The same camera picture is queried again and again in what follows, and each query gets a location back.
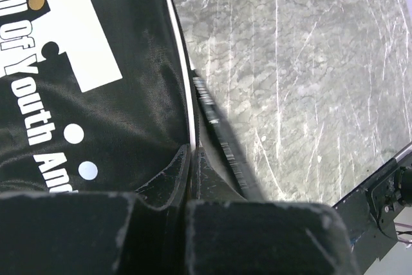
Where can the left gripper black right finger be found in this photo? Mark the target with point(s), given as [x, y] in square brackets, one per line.
[226, 235]

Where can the white badminton racket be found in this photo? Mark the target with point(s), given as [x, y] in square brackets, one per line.
[225, 144]

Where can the black racket bag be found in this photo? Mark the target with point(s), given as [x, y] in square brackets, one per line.
[95, 96]

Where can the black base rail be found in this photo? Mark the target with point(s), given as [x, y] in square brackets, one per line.
[369, 210]

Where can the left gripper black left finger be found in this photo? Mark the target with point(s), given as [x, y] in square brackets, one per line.
[98, 233]

